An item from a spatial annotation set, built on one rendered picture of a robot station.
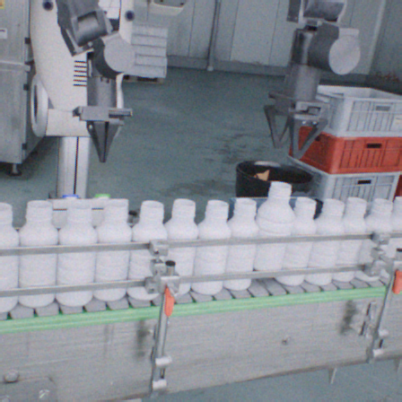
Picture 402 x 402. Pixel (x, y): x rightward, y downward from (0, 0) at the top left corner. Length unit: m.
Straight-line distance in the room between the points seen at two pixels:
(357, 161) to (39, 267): 2.74
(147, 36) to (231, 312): 9.57
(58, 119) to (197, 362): 0.70
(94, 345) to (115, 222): 0.21
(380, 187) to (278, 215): 2.68
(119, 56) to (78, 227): 0.32
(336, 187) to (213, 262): 2.45
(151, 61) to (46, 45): 9.16
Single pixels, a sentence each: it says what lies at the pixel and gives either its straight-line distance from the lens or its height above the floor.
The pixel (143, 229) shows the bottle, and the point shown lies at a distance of 0.92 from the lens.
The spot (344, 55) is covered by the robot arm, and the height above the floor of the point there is 1.44.
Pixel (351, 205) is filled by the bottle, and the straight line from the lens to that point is 1.12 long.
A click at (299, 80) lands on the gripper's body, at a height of 1.39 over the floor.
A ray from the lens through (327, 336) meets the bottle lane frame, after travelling 1.17.
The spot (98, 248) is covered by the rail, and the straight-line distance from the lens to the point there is 0.89.
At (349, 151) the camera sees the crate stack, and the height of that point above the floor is 0.80.
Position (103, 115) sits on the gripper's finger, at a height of 1.27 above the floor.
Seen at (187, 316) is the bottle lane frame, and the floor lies 0.98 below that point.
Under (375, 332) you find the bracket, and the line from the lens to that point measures 1.17.
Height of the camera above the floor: 1.48
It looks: 20 degrees down
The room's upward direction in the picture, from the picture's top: 8 degrees clockwise
